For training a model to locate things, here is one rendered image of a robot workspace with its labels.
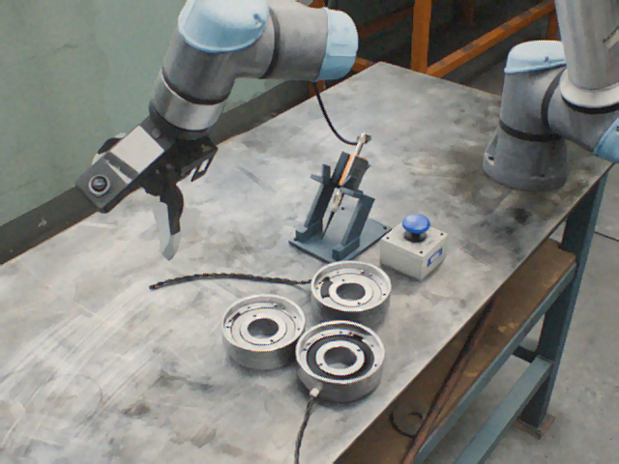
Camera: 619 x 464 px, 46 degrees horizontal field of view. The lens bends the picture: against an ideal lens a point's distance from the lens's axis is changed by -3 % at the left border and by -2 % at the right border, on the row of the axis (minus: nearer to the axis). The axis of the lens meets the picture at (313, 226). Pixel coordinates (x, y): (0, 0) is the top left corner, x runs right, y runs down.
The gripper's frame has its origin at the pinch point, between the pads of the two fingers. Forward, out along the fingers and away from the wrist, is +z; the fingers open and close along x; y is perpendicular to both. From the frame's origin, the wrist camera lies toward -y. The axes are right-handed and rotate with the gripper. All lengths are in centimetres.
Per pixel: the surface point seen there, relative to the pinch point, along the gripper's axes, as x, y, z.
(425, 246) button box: -27.6, 30.3, -5.0
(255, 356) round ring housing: -23.4, 0.6, 0.1
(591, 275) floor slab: -68, 155, 65
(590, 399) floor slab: -85, 104, 57
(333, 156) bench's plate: -4, 51, 13
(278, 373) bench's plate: -26.6, 2.4, 1.8
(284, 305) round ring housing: -20.7, 10.0, 1.4
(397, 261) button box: -26.4, 28.1, -1.2
